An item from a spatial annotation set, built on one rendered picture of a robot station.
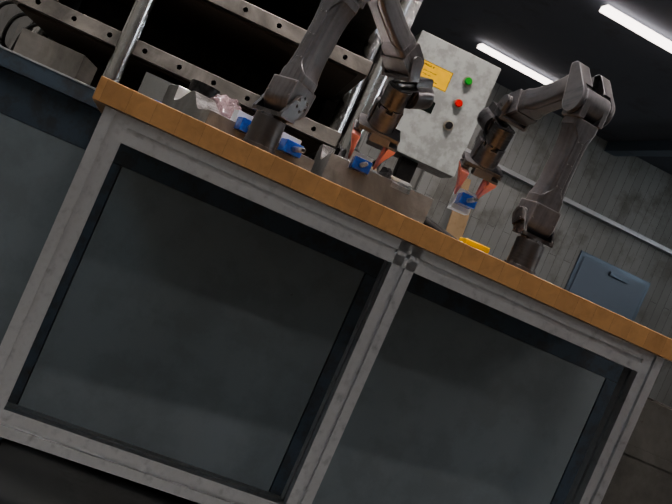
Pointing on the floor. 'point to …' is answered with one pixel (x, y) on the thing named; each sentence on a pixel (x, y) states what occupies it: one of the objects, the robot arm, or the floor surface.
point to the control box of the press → (443, 110)
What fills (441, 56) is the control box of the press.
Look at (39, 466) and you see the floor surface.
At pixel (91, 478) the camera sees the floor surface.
